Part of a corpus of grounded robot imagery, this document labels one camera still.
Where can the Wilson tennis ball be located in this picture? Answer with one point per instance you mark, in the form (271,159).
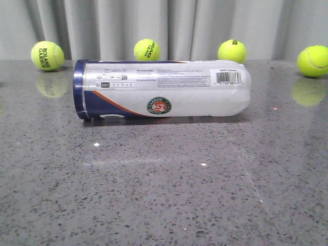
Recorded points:
(232,50)

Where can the plain yellow tennis ball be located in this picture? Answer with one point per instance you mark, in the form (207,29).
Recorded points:
(312,61)

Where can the white tennis ball can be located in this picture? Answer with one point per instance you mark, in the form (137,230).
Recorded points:
(116,89)

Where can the Head Team tennis ball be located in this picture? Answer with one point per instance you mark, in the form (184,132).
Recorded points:
(147,50)

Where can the grey curtain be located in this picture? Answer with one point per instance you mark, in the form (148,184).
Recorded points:
(184,30)

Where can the Roland Garros tennis ball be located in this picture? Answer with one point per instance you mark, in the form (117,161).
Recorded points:
(47,56)

